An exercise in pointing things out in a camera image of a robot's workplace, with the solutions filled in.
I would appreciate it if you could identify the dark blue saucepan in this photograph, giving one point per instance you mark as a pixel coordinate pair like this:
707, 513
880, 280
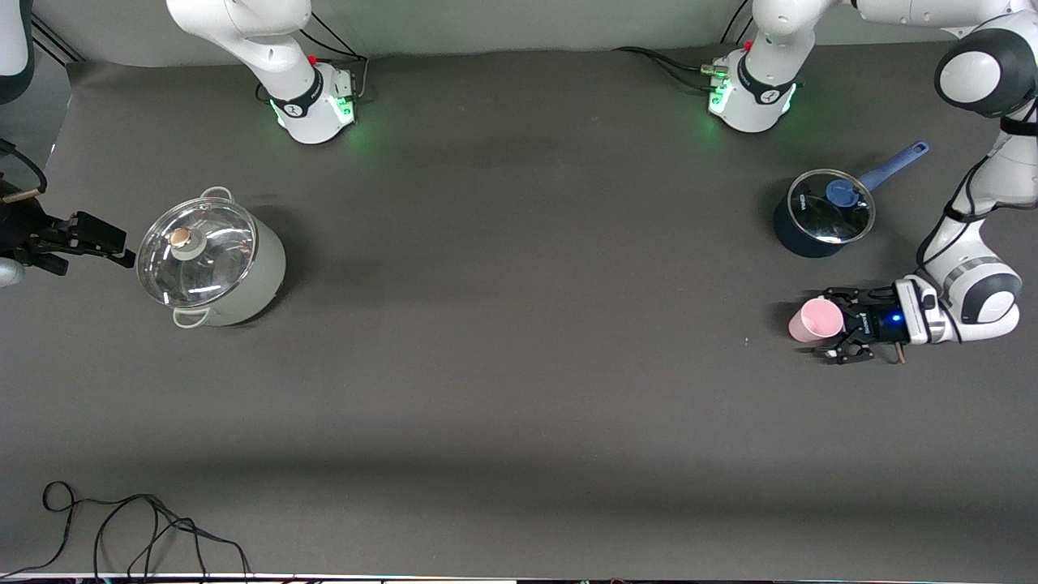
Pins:
791, 239

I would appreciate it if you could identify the large glass pot lid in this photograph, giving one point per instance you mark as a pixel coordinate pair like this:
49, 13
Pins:
211, 268

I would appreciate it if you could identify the glass lid with blue knob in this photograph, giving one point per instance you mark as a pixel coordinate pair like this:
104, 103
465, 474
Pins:
819, 219

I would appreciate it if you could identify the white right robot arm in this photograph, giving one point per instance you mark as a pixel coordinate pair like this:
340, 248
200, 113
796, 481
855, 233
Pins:
243, 32

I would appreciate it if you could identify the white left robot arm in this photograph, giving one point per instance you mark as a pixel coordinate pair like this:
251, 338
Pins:
973, 77

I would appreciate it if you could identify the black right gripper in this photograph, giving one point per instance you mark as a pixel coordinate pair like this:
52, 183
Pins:
24, 233

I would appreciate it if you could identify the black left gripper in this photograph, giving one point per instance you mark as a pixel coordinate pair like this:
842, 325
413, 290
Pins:
878, 324

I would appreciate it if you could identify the pink cup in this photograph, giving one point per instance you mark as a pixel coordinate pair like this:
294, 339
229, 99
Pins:
815, 320

